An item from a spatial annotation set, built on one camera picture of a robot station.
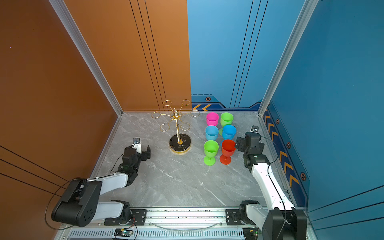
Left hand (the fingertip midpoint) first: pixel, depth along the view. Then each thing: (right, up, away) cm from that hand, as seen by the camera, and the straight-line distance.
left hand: (140, 144), depth 90 cm
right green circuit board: (+61, -39, -21) cm, 75 cm away
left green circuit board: (-1, -40, -20) cm, 44 cm away
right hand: (+63, +3, -7) cm, 63 cm away
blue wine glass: (+55, +8, +2) cm, 55 cm away
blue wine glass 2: (+43, +7, +2) cm, 44 cm away
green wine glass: (+54, +16, +8) cm, 57 cm away
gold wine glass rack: (+23, 0, +9) cm, 24 cm away
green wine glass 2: (+43, -1, -5) cm, 43 cm away
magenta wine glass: (+45, +16, +7) cm, 48 cm away
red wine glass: (+52, -1, -8) cm, 53 cm away
